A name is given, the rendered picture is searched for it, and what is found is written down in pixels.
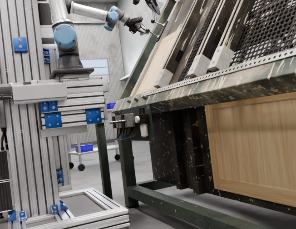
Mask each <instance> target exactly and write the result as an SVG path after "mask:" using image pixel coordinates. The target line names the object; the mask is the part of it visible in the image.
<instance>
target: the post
mask: <svg viewBox="0 0 296 229"><path fill-rule="evenodd" d="M95 128H96V136H97V144H98V152H99V163H100V172H101V180H102V188H103V194H104V195H106V196H107V197H109V198H110V199H112V200H113V196H112V188H111V179H110V171H109V160H108V152H107V144H106V136H105V128H104V123H98V124H95Z"/></svg>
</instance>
